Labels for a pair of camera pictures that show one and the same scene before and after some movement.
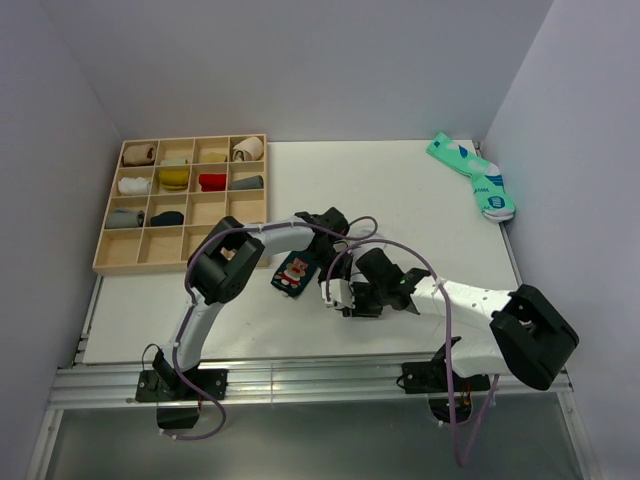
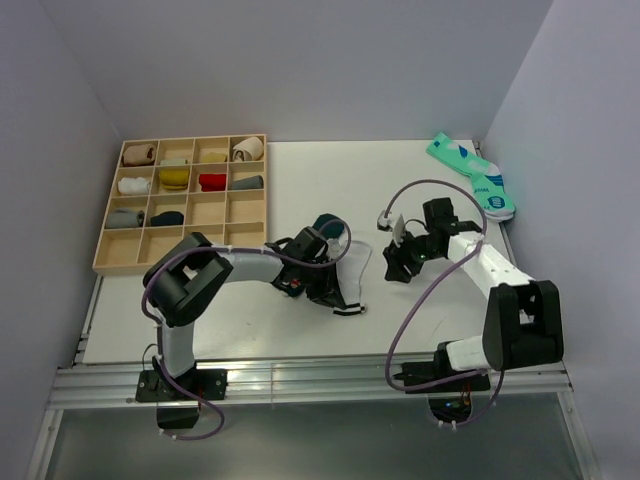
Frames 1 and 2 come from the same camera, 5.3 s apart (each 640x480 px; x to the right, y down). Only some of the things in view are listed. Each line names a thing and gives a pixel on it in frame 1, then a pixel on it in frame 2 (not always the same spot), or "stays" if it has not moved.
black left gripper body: x=325 y=256 -> x=301 y=278
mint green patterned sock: x=494 y=200 stays
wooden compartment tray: x=167 y=193 stays
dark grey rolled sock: x=253 y=182 stays
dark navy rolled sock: x=167 y=218 stays
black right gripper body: x=369 y=299 -> x=411 y=251
